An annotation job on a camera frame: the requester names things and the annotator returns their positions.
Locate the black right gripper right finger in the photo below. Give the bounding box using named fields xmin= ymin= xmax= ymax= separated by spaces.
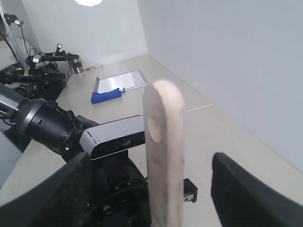
xmin=211 ymin=153 xmax=303 ymax=227

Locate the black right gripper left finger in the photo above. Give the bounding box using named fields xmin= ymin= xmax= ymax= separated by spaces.
xmin=0 ymin=153 xmax=91 ymax=227

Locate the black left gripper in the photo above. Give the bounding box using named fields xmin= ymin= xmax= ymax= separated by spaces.
xmin=81 ymin=151 xmax=152 ymax=227

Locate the wooden paint brush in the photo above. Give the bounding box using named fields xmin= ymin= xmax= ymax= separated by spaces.
xmin=143 ymin=80 xmax=185 ymax=227

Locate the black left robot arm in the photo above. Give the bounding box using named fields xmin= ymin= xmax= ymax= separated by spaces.
xmin=0 ymin=80 xmax=197 ymax=227

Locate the red white marker pen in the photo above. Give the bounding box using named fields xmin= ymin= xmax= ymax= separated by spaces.
xmin=85 ymin=64 xmax=102 ymax=71

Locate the silver metal cup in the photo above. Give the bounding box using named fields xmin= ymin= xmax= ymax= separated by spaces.
xmin=71 ymin=58 xmax=84 ymax=74

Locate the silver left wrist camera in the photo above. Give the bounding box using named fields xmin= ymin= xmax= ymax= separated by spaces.
xmin=79 ymin=115 xmax=145 ymax=160

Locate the black camera rig equipment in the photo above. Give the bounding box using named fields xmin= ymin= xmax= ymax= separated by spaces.
xmin=0 ymin=13 xmax=80 ymax=100

